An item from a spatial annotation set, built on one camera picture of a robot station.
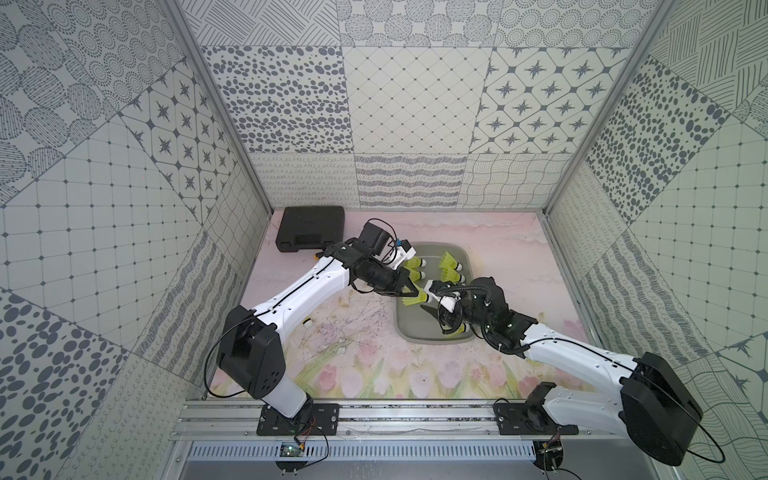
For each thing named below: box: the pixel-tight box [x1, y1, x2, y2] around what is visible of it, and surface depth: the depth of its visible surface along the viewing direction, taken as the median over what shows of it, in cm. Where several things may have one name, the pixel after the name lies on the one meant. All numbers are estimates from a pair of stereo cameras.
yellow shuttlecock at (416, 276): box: [409, 270, 426, 283], surface depth 101 cm
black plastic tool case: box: [275, 206, 346, 252], surface depth 109 cm
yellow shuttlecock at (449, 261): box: [439, 251, 463, 271], surface depth 103 cm
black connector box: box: [533, 438, 563, 471], surface depth 74 cm
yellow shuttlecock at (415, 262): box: [404, 256, 427, 269], surface depth 104 cm
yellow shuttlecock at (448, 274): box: [440, 268, 466, 283], surface depth 100 cm
